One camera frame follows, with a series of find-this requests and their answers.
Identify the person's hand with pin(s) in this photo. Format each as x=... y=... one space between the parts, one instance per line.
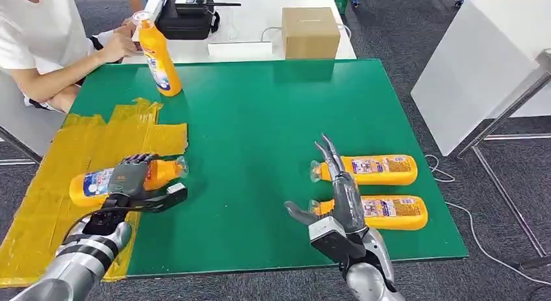
x=118 y=45

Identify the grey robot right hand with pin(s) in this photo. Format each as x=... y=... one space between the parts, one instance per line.
x=348 y=200

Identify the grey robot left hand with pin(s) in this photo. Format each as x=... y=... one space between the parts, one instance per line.
x=129 y=178

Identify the orange drink bottle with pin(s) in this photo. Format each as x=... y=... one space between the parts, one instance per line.
x=88 y=185
x=161 y=62
x=396 y=215
x=387 y=172

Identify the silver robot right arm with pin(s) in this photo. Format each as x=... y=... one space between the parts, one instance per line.
x=370 y=277

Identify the dark laptop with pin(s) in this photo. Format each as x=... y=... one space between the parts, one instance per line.
x=161 y=6

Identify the black bag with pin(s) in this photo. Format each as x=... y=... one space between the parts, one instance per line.
x=185 y=25

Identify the person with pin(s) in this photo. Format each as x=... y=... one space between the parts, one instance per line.
x=38 y=32

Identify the yellow plastic sheet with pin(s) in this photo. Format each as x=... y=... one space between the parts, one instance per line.
x=47 y=204

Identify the green table mat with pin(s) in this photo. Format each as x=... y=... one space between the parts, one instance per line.
x=267 y=118

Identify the white panel table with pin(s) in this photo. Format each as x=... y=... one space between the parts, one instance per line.
x=26 y=118

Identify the flat white box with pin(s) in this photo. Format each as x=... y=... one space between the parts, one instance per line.
x=240 y=49

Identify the white desk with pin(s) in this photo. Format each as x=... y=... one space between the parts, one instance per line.
x=245 y=23

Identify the brown cardboard box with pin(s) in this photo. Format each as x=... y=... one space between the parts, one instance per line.
x=310 y=34

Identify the large white table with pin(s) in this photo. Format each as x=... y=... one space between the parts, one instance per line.
x=482 y=66

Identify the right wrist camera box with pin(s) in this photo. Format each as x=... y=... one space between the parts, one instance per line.
x=333 y=241

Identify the metal table frame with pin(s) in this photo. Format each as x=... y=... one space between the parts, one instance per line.
x=503 y=118

